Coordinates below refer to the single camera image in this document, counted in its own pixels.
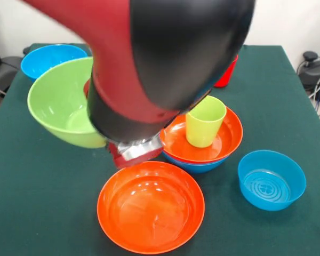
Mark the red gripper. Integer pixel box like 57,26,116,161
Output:
108,142,165,169

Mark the orange bowl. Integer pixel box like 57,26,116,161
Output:
97,161,206,254
159,106,244,164

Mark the large blue bowl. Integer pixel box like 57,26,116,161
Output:
20,44,89,82
161,149,230,174

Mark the lime green cup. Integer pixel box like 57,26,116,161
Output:
186,95,227,148

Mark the green bowl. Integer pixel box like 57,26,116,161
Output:
27,57,108,149

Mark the small blue bowl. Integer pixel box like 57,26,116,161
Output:
237,150,307,212

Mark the dark green tablecloth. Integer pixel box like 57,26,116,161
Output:
0,43,320,256

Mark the red cup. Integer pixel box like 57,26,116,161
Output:
214,54,239,88

